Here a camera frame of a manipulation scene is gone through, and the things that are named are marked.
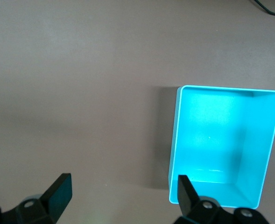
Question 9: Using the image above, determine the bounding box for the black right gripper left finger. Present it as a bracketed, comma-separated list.
[1, 173, 73, 224]

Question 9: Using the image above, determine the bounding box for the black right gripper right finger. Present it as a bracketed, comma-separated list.
[174, 175, 233, 224]

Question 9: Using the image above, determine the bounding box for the teal plastic bin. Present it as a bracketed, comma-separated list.
[168, 84, 275, 209]

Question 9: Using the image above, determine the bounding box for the black cable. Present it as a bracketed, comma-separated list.
[253, 0, 275, 17]

